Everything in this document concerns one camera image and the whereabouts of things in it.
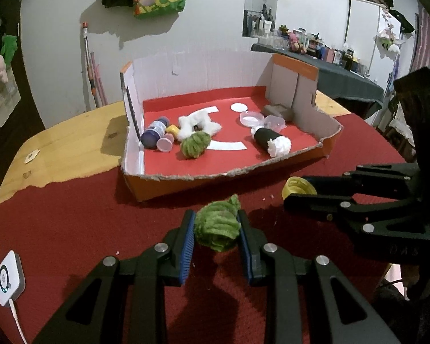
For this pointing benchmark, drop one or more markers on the white paper sticker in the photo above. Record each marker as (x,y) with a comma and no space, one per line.
(31,156)

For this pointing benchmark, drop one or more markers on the green fuzzy pompom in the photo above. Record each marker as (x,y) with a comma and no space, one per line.
(195,145)
(216,227)

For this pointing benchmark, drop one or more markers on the orange cardboard box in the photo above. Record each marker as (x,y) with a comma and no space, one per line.
(236,157)

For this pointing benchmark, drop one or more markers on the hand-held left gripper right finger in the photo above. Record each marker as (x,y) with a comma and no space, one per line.
(245,249)

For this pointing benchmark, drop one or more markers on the white cabinet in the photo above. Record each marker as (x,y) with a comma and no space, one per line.
(365,32)

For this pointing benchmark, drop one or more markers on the white fluffy star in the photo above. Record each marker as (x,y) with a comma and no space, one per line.
(200,116)

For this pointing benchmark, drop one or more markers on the black roll with white cotton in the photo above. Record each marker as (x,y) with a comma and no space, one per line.
(265,136)

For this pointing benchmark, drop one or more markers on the wall mirror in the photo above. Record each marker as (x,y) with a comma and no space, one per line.
(259,3)

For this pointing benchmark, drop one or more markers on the pink doll figurine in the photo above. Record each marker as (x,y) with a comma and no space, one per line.
(165,144)

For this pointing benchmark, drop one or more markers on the hanging white plush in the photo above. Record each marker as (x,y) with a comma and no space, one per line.
(387,41)

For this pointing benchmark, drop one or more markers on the green plush toy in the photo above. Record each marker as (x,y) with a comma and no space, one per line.
(9,48)

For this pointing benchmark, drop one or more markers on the hanging paper card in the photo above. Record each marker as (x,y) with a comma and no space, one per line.
(5,102)

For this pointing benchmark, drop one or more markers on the clear round lid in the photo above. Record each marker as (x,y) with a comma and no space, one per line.
(251,118)

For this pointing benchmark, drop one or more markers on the white square device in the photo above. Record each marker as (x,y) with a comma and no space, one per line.
(9,277)

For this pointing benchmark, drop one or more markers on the blue bottle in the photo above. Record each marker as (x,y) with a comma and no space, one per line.
(152,136)

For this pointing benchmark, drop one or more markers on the yellow bottle cap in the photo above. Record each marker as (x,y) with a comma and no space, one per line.
(295,185)

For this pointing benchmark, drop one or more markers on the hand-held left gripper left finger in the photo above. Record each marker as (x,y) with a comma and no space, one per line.
(186,245)

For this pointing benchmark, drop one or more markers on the dark door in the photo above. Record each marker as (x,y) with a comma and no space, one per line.
(25,107)

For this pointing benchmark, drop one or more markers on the pink stick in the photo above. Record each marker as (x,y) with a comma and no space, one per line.
(99,82)

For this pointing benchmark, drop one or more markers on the clear plastic capsule container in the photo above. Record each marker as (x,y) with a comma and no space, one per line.
(276,122)

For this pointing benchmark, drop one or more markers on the red tablecloth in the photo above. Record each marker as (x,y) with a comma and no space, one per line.
(75,222)

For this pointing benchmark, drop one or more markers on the side table with dark cloth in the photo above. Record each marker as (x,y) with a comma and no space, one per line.
(344,82)

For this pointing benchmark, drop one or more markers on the metal pole with red tip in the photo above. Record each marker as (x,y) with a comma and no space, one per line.
(89,64)

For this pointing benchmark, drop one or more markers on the row of cosmetic bottles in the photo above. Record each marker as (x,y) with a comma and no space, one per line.
(319,50)

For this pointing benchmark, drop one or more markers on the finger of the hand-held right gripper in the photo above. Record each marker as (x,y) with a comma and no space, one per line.
(308,204)
(344,184)

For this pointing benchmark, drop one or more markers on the grey square case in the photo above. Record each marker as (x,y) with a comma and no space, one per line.
(277,109)

